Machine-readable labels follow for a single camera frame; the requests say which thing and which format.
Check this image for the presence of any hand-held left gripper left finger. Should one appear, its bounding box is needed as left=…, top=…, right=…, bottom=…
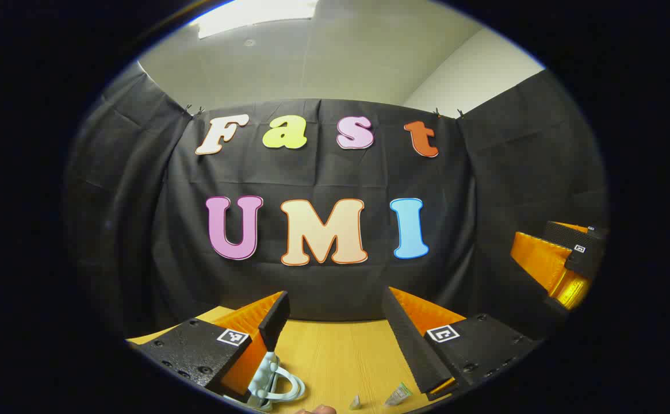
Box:
left=137, top=290, right=290, bottom=403

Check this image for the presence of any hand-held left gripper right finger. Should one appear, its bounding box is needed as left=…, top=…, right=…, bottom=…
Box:
left=381, top=286, right=543, bottom=402

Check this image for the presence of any green and white tube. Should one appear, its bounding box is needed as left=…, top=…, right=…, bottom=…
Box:
left=385, top=382, right=414, bottom=407

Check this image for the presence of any light blue suitcase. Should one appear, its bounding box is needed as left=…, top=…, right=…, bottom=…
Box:
left=224, top=351, right=307, bottom=412

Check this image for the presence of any black backdrop cloth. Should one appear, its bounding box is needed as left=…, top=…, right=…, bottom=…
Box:
left=64, top=69, right=610, bottom=340

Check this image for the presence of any ceiling light panel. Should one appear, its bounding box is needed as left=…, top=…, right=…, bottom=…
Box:
left=188, top=0, right=319, bottom=40

